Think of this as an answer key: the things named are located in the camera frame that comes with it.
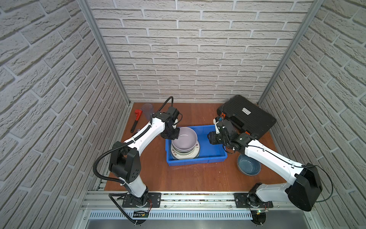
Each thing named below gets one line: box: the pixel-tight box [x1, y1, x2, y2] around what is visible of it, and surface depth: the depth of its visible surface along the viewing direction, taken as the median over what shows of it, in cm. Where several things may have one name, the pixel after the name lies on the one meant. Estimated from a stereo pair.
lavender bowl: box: [171, 126, 198, 152], surface depth 85 cm
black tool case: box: [216, 94, 277, 140], surface depth 105 cm
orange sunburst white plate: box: [170, 140, 200, 160], surface depth 87 cm
